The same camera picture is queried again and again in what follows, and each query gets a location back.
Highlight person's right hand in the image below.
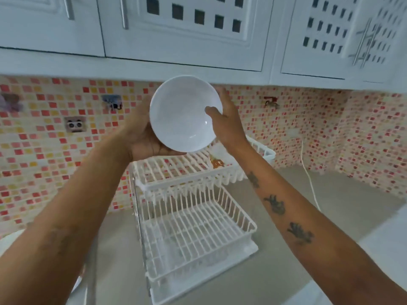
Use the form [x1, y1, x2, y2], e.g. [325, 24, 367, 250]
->
[205, 87, 249, 150]

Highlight person's left hand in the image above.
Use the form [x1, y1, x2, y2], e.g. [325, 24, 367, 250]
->
[127, 94, 187, 162]

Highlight white round bowl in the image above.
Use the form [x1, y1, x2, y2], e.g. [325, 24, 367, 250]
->
[149, 75, 223, 153]

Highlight person's left forearm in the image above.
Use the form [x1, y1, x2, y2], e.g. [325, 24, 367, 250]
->
[0, 127, 150, 305]

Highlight person's right forearm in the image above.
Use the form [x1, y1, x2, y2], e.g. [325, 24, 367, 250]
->
[221, 140, 407, 305]

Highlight white cabinet door square holes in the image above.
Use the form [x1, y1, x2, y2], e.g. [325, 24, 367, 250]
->
[281, 0, 371, 80]
[96, 0, 275, 72]
[362, 0, 407, 84]

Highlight white two-tier dish rack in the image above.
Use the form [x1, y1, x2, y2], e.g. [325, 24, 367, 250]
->
[129, 135, 276, 305]

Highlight plain white cabinet door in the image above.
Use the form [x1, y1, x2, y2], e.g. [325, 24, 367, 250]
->
[0, 0, 106, 57]

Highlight chrome sink faucet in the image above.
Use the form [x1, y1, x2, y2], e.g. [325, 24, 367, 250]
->
[82, 238, 98, 305]

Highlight blue wall hook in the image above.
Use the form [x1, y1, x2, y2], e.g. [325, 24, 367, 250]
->
[101, 94, 123, 112]

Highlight grey wall socket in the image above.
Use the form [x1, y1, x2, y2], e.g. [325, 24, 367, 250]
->
[65, 117, 86, 133]

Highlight silver cabinet handle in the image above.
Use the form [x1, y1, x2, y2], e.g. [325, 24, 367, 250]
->
[119, 0, 130, 30]
[360, 24, 383, 69]
[348, 18, 373, 67]
[63, 0, 75, 21]

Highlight white power cable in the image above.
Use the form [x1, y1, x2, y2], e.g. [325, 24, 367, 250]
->
[299, 138, 322, 213]

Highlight purple wall hook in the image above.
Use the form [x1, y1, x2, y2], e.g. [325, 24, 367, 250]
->
[0, 93, 25, 113]

